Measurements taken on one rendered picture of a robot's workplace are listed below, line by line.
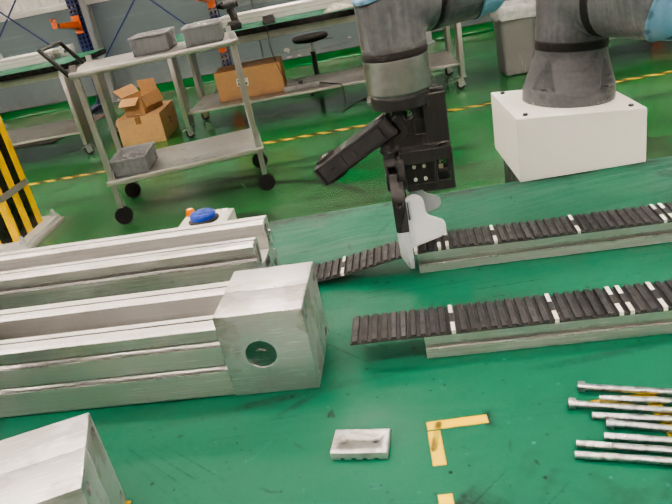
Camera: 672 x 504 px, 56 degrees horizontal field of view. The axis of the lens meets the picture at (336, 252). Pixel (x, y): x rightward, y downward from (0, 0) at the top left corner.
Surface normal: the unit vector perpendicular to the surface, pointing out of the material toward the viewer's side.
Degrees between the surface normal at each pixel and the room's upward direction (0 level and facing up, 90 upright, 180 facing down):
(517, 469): 0
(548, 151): 90
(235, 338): 90
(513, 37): 94
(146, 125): 89
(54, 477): 0
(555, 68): 70
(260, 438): 0
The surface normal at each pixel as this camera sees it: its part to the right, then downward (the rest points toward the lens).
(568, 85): -0.29, 0.15
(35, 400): -0.07, 0.43
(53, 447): -0.18, -0.89
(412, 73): 0.40, 0.32
